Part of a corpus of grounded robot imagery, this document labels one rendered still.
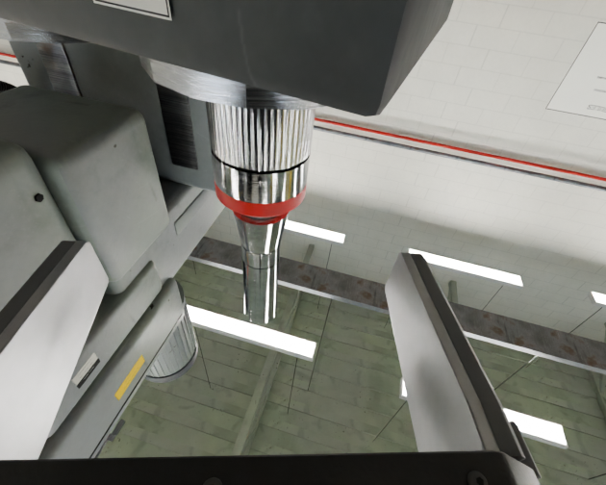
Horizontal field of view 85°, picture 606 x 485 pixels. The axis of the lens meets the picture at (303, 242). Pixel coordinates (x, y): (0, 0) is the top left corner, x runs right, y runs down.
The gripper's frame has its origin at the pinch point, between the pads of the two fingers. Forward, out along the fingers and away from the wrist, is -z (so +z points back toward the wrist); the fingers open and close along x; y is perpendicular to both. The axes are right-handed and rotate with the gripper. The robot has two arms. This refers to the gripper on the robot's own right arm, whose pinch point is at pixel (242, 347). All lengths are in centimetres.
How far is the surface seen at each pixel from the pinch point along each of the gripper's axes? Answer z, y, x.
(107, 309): -31, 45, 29
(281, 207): -7.9, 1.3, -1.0
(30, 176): -31.4, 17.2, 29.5
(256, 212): -7.7, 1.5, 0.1
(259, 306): -8.8, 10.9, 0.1
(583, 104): -349, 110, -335
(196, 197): -62, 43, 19
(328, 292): -182, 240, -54
